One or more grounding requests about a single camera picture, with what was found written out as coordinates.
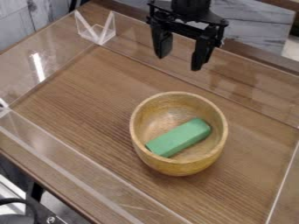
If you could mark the green rectangular block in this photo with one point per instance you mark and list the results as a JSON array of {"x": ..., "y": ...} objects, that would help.
[{"x": 179, "y": 138}]

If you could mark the brown wooden bowl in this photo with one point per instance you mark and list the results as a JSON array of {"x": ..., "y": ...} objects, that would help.
[{"x": 161, "y": 113}]

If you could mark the black table leg bracket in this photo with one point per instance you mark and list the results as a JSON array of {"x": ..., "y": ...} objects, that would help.
[{"x": 46, "y": 216}]

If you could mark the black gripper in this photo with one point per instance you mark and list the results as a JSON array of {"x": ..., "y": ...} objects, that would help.
[{"x": 190, "y": 18}]

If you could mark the clear acrylic corner bracket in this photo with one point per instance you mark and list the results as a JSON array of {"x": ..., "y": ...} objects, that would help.
[{"x": 99, "y": 34}]

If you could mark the clear acrylic tray walls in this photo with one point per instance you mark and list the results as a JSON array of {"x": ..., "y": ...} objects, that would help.
[{"x": 70, "y": 93}]

